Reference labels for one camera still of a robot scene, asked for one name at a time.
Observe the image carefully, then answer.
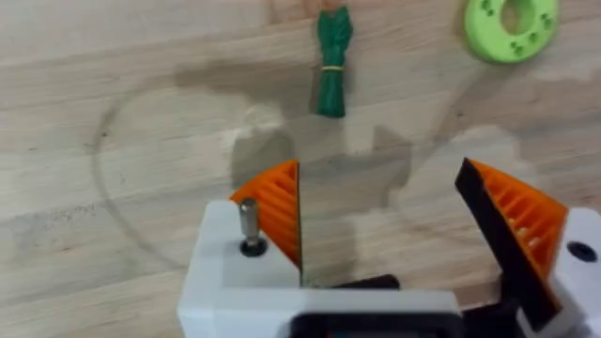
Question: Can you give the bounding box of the left gripper white and orange left finger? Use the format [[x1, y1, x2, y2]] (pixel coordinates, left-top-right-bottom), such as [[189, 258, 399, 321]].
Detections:
[[186, 159, 303, 289]]

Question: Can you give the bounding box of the left gripper white and orange right finger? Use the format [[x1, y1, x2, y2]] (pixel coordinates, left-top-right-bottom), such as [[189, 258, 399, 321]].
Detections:
[[454, 158, 601, 338]]

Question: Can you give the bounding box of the silver metal screw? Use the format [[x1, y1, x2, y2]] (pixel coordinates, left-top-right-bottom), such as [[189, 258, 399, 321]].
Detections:
[[238, 197, 270, 258]]

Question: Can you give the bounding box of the green toy vegetable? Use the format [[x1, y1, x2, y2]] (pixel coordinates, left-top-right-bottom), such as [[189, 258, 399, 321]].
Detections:
[[308, 3, 354, 119]]

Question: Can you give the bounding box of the green disc with holes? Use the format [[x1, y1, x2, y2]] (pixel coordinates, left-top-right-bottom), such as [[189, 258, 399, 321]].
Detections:
[[463, 0, 561, 65]]

